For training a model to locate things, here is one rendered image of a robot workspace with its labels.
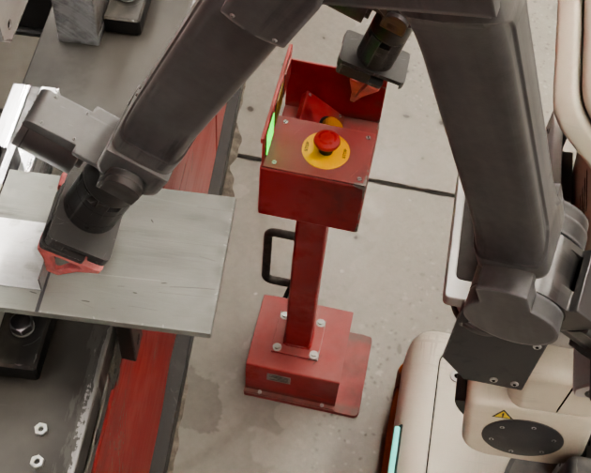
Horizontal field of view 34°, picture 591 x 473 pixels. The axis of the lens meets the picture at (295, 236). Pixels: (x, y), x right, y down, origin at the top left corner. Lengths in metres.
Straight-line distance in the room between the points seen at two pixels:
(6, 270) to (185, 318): 0.20
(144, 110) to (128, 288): 0.34
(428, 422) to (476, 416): 0.52
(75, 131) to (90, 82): 0.53
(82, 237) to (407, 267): 1.40
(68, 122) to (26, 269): 0.24
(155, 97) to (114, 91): 0.68
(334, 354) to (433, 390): 0.28
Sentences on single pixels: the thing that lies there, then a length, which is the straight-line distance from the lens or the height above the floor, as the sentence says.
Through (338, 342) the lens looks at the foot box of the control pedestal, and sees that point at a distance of 2.01.
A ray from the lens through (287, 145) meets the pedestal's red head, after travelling 1.43.
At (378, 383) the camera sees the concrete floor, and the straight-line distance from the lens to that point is 2.11.
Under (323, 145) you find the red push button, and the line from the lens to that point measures 1.40.
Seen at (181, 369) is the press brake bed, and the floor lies 0.05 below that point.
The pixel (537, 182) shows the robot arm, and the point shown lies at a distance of 0.65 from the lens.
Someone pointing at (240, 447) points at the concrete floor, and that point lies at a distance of 2.03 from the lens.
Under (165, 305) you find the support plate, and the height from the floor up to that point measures 1.00.
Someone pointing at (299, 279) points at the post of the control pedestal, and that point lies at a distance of 1.77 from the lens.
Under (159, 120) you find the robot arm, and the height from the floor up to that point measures 1.33.
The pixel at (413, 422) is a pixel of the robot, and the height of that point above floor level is 0.27.
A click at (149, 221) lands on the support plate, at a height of 1.00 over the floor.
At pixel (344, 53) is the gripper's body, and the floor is 0.90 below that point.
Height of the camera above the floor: 1.87
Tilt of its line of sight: 55 degrees down
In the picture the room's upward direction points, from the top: 6 degrees clockwise
